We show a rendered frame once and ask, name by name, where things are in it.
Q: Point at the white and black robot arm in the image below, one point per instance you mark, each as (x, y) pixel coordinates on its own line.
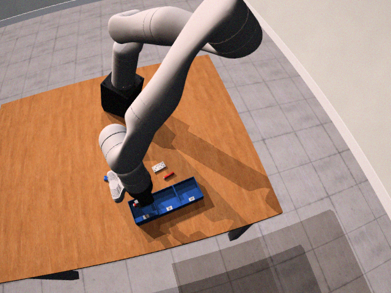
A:
(227, 25)

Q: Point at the white domino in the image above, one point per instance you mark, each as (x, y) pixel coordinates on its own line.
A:
(158, 167)

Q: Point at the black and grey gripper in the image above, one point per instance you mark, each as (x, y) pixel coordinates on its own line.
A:
(140, 192)

